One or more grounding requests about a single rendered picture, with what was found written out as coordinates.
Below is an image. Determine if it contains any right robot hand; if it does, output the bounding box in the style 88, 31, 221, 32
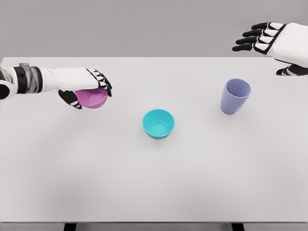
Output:
231, 22, 308, 77

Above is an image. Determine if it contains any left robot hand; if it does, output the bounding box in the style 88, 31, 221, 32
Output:
56, 67, 113, 110

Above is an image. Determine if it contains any pink bowl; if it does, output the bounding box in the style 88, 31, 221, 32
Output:
75, 88, 108, 109

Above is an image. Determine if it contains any lavender cup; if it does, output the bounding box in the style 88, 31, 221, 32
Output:
220, 78, 251, 116

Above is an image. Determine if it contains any teal bowl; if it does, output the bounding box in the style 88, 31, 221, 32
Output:
142, 109, 176, 140

